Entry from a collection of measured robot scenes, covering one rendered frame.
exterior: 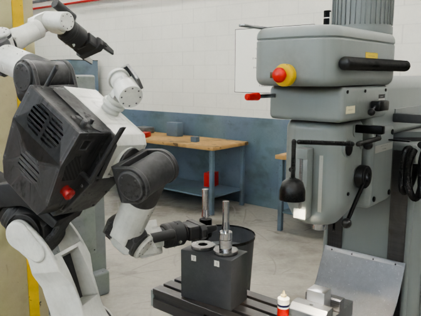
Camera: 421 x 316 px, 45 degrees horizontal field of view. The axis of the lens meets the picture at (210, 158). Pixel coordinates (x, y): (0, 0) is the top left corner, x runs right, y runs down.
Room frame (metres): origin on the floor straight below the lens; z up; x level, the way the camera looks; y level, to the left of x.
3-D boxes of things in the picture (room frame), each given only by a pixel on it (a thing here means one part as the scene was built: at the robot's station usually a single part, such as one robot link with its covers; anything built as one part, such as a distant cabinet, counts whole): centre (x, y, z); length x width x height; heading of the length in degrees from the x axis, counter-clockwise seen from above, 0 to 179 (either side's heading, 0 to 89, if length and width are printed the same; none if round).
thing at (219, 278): (1.79, -0.01, 1.03); 0.22 x 0.12 x 0.20; 57
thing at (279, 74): (1.36, -0.18, 1.76); 0.04 x 0.03 x 0.04; 50
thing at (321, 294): (1.55, -0.35, 1.05); 0.06 x 0.05 x 0.06; 52
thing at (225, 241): (1.76, -0.06, 1.16); 0.05 x 0.05 x 0.06
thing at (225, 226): (1.76, -0.06, 1.26); 0.03 x 0.03 x 0.11
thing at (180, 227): (1.76, 0.09, 1.20); 0.13 x 0.12 x 0.10; 35
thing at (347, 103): (1.58, -0.37, 1.68); 0.34 x 0.24 x 0.10; 140
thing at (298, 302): (1.50, -0.32, 1.02); 0.12 x 0.06 x 0.04; 52
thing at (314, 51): (1.56, -0.36, 1.81); 0.47 x 0.26 x 0.16; 140
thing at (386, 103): (1.52, -0.49, 1.66); 0.12 x 0.04 x 0.04; 140
